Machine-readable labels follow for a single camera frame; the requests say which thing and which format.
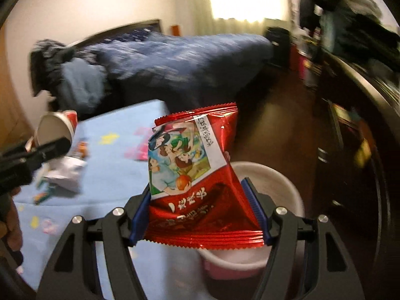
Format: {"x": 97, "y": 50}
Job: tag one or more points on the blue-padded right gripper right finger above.
{"x": 262, "y": 207}

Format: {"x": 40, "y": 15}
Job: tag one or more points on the dark wooden dresser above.
{"x": 357, "y": 172}

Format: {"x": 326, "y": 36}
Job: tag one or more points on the dark wooden bed headboard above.
{"x": 95, "y": 38}

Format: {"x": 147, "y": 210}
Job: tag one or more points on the crumpled white paper tissue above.
{"x": 67, "y": 172}

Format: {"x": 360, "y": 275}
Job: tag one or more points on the red white paper cup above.
{"x": 55, "y": 125}

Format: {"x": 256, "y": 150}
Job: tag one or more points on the dark grey jacket pile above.
{"x": 46, "y": 58}

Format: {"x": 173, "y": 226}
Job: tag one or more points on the pale green window curtain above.
{"x": 211, "y": 17}

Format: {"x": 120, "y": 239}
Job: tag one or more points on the orange wooden nightstand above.
{"x": 175, "y": 30}

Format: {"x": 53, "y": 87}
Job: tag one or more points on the red snack bag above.
{"x": 196, "y": 199}

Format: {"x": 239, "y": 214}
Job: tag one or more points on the dark blue patterned duvet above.
{"x": 186, "y": 72}

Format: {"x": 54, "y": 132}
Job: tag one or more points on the colourful candy wrapper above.
{"x": 46, "y": 194}

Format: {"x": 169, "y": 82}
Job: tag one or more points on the dark hanging coat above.
{"x": 351, "y": 29}

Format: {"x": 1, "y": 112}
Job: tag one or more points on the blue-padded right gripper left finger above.
{"x": 137, "y": 214}

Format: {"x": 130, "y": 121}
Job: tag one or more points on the black suitcase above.
{"x": 281, "y": 46}

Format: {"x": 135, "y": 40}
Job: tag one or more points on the light blue cartoon tablecloth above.
{"x": 110, "y": 178}

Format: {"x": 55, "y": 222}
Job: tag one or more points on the white pink-speckled trash bin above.
{"x": 244, "y": 263}

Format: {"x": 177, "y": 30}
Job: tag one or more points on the person's left hand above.
{"x": 10, "y": 226}

